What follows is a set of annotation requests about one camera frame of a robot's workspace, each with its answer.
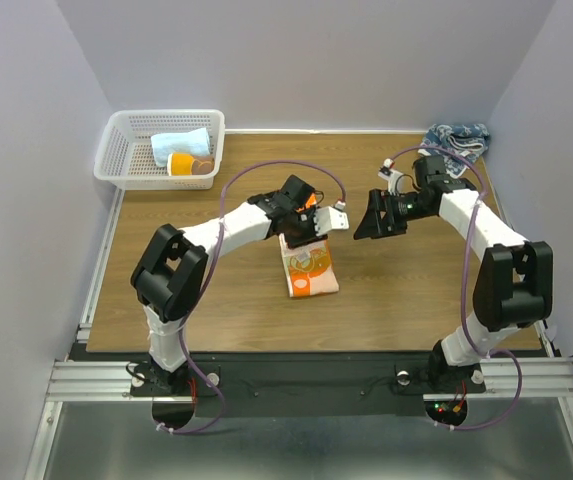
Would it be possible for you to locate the brown rolled towel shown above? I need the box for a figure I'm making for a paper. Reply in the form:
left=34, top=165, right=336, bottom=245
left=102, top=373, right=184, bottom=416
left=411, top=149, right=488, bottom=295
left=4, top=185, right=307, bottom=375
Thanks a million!
left=191, top=157, right=215, bottom=175

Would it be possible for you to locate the blue patterned crumpled towel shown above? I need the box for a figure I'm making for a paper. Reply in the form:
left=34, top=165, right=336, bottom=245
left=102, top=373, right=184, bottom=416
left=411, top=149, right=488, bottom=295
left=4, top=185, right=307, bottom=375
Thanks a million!
left=419, top=123, right=491, bottom=178

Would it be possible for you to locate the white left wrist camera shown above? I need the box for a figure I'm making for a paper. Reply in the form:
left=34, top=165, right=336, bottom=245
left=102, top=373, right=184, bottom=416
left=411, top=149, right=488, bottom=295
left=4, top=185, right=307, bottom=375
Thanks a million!
left=313, top=206, right=350, bottom=236

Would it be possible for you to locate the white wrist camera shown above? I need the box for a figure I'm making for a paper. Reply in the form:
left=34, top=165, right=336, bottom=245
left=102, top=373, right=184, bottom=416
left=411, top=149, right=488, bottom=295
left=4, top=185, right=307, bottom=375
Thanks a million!
left=313, top=206, right=350, bottom=236
left=378, top=158, right=405, bottom=195

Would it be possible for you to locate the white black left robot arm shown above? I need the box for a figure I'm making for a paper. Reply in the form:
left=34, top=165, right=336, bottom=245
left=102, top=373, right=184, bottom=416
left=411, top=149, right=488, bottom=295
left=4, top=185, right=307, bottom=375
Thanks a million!
left=130, top=175, right=319, bottom=394

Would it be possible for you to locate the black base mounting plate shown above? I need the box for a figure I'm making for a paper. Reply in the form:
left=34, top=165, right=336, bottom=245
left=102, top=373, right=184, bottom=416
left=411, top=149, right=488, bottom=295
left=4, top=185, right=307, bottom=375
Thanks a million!
left=130, top=351, right=485, bottom=418

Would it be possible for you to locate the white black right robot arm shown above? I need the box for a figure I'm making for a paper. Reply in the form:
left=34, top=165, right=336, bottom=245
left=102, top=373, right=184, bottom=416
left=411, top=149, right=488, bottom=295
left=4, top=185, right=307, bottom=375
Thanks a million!
left=353, top=156, right=553, bottom=390

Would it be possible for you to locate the orange white fox towel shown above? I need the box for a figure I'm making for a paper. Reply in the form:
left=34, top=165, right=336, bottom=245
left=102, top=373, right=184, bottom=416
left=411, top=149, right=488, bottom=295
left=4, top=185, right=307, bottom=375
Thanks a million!
left=278, top=192, right=341, bottom=300

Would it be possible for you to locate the light blue rolled towel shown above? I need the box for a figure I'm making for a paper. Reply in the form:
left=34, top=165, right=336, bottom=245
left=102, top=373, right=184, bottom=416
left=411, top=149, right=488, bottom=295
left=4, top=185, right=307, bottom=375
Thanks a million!
left=150, top=127, right=211, bottom=167

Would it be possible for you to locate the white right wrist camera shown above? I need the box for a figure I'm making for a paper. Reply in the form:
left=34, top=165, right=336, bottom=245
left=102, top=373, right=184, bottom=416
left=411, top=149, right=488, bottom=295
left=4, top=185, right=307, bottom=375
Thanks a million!
left=378, top=158, right=405, bottom=195

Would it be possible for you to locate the orange rolled towel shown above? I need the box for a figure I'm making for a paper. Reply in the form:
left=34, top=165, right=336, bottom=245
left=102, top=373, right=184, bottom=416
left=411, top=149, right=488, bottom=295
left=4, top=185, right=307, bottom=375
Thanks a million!
left=167, top=152, right=196, bottom=176

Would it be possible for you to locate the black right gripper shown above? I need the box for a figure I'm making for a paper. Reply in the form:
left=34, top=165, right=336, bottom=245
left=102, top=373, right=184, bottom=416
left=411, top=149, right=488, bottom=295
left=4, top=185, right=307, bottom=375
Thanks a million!
left=353, top=187, right=434, bottom=239

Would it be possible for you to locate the white perforated plastic basket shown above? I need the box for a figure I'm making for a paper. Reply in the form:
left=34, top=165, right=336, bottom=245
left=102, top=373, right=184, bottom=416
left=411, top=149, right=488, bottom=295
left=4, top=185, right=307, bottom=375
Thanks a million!
left=94, top=109, right=225, bottom=190

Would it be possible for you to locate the aluminium front frame rail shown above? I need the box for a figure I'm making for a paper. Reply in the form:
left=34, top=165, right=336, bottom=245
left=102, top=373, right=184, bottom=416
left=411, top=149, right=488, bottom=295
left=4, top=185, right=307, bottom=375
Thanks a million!
left=46, top=357, right=573, bottom=402

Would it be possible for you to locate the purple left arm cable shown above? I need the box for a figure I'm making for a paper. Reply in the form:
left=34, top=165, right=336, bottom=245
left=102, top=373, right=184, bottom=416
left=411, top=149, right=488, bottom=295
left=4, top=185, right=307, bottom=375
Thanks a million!
left=154, top=159, right=350, bottom=435

